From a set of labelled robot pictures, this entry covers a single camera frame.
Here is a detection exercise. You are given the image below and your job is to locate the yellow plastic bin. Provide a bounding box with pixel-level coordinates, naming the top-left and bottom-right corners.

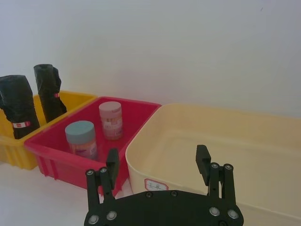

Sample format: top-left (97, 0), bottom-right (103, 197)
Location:
top-left (0, 90), bottom-right (98, 170)

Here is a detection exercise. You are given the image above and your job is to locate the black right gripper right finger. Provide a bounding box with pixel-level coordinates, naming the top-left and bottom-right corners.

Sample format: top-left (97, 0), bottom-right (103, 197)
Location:
top-left (195, 145), bottom-right (235, 206)

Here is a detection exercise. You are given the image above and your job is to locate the black garbage bag roll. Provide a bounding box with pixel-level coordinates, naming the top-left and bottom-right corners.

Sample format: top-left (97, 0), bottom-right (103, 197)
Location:
top-left (33, 64), bottom-right (67, 123)
top-left (0, 75), bottom-right (40, 140)

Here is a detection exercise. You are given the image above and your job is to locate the jar with pink lid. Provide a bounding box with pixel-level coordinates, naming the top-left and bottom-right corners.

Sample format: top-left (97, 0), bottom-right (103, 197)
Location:
top-left (98, 101), bottom-right (124, 141)

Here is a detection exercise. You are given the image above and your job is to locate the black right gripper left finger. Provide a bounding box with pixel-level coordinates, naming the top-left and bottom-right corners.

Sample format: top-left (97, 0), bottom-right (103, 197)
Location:
top-left (85, 148), bottom-right (120, 210)

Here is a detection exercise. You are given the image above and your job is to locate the cream plastic tub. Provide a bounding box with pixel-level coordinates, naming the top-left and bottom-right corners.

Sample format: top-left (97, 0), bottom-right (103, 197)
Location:
top-left (125, 103), bottom-right (301, 226)

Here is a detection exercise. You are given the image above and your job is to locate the jar with blue lid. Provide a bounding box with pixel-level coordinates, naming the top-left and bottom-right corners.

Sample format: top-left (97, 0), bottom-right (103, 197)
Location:
top-left (65, 121), bottom-right (99, 161)

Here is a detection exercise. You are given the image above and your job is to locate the red plastic bin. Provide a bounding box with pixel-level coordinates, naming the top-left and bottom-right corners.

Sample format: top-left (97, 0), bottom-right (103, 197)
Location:
top-left (24, 96), bottom-right (162, 196)

